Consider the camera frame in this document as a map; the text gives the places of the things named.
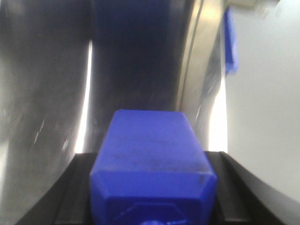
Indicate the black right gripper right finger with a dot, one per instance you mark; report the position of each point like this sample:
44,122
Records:
244,199

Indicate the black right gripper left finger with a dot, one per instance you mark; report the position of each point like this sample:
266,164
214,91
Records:
67,202

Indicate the blue bottle part with cap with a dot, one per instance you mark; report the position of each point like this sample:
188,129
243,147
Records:
151,169

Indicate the blue bottle part without cap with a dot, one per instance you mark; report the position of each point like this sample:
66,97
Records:
231,53

